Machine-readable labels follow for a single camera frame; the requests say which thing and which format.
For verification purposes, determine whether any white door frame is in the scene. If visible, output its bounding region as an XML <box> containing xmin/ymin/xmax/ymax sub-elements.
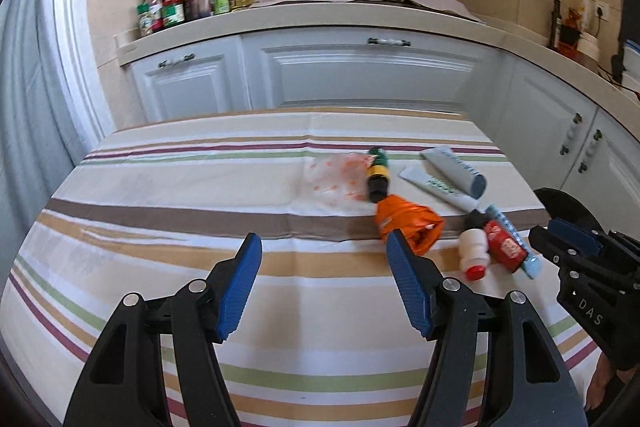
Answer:
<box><xmin>50</xmin><ymin>0</ymin><xmax>116</xmax><ymax>148</ymax></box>

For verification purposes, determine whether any red black small appliance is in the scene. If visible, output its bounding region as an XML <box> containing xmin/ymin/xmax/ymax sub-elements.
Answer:
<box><xmin>560</xmin><ymin>9</ymin><xmax>583</xmax><ymax>58</ymax></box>

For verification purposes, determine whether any grey curtain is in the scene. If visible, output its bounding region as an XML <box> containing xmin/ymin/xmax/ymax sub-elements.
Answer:
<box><xmin>0</xmin><ymin>0</ymin><xmax>116</xmax><ymax>218</ymax></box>

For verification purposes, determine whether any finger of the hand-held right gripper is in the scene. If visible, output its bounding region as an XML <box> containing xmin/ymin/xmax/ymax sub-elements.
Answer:
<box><xmin>532</xmin><ymin>188</ymin><xmax>608</xmax><ymax>258</ymax></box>
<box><xmin>529</xmin><ymin>224</ymin><xmax>576</xmax><ymax>268</ymax></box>

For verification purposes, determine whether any green bottle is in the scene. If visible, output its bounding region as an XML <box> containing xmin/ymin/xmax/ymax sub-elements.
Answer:
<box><xmin>366</xmin><ymin>147</ymin><xmax>392</xmax><ymax>204</ymax></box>

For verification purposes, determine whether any beige stone countertop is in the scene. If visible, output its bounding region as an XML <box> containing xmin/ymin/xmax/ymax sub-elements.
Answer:
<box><xmin>114</xmin><ymin>0</ymin><xmax>640</xmax><ymax>128</ymax></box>

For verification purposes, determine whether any wide white cabinet door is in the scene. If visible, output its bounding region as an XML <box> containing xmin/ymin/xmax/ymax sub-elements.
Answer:
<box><xmin>242</xmin><ymin>34</ymin><xmax>501</xmax><ymax>112</ymax></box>

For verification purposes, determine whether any white container with blue lid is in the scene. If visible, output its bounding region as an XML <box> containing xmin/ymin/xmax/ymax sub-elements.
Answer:
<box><xmin>621</xmin><ymin>41</ymin><xmax>640</xmax><ymax>72</ymax></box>

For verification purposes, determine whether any clear wrapper with orange print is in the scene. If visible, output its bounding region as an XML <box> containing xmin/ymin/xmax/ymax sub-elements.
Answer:
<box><xmin>302</xmin><ymin>153</ymin><xmax>373</xmax><ymax>208</ymax></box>

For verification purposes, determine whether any dark olive oil bottle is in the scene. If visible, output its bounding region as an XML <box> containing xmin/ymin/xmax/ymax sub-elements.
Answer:
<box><xmin>550</xmin><ymin>0</ymin><xmax>563</xmax><ymax>50</ymax></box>

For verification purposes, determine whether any small white bottle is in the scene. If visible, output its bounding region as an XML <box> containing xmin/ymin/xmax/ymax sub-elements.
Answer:
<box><xmin>458</xmin><ymin>228</ymin><xmax>491</xmax><ymax>282</ymax></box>

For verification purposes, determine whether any white green tube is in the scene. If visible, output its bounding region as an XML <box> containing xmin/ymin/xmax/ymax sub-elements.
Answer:
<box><xmin>398</xmin><ymin>165</ymin><xmax>478</xmax><ymax>212</ymax></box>

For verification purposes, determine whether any black power cable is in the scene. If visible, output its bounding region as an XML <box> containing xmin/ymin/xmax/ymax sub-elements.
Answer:
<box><xmin>595</xmin><ymin>14</ymin><xmax>638</xmax><ymax>98</ymax></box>

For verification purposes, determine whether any orange plastic bag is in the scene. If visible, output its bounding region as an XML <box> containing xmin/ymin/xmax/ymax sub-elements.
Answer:
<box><xmin>375</xmin><ymin>193</ymin><xmax>446</xmax><ymax>255</ymax></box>

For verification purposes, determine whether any red packet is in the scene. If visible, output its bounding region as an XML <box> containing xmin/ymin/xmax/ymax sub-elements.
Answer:
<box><xmin>465</xmin><ymin>208</ymin><xmax>530</xmax><ymax>275</ymax></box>

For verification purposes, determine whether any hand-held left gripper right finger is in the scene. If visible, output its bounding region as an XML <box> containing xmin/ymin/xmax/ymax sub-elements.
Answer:
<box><xmin>386</xmin><ymin>228</ymin><xmax>588</xmax><ymax>427</ymax></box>

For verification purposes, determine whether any striped tablecloth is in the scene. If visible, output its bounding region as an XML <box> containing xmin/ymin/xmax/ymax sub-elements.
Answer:
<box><xmin>0</xmin><ymin>107</ymin><xmax>601</xmax><ymax>427</ymax></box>

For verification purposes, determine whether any person's right hand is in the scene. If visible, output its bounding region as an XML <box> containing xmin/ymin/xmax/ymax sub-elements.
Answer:
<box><xmin>587</xmin><ymin>352</ymin><xmax>622</xmax><ymax>412</ymax></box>

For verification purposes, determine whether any white corner cabinet door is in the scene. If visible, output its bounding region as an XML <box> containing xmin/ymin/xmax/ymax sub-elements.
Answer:
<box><xmin>500</xmin><ymin>57</ymin><xmax>598</xmax><ymax>188</ymax></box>

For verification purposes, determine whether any light blue tube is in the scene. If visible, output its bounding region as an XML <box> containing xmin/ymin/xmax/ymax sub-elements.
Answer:
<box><xmin>485</xmin><ymin>204</ymin><xmax>543</xmax><ymax>280</ymax></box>

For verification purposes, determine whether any narrow white cabinet door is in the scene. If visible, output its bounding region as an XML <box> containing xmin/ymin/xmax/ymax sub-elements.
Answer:
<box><xmin>132</xmin><ymin>52</ymin><xmax>251</xmax><ymax>118</ymax></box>

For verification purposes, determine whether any grey tube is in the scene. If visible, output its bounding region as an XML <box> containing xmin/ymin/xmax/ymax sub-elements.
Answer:
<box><xmin>420</xmin><ymin>146</ymin><xmax>487</xmax><ymax>199</ymax></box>

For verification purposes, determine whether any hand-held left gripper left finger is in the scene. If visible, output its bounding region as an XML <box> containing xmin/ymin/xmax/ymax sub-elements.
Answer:
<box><xmin>64</xmin><ymin>232</ymin><xmax>264</xmax><ymax>427</ymax></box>

